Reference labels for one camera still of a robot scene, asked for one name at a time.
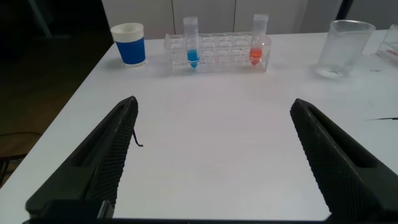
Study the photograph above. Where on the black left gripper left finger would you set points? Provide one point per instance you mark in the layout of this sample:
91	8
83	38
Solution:
93	168

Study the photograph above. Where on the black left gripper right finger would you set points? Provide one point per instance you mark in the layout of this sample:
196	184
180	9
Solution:
342	168

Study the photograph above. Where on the test tube with blue pigment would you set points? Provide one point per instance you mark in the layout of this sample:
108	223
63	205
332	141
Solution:
192	56

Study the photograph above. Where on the clear plastic beaker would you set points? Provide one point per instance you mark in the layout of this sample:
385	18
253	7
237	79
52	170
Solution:
342	49

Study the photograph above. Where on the clear acrylic test tube rack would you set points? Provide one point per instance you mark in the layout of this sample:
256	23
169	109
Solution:
222	53
390	46

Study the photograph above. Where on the test tube with red pigment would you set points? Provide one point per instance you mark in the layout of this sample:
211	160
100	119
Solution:
255	54

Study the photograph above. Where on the short black thread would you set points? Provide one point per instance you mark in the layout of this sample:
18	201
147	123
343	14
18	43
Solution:
136	140

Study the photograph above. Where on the thin black strip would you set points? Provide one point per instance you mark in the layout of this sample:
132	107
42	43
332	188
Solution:
387	118

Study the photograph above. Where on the blue banded white paper cup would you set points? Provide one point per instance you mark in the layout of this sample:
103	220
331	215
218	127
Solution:
130	49

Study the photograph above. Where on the metal chair frame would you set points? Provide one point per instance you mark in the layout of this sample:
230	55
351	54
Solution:
9	161

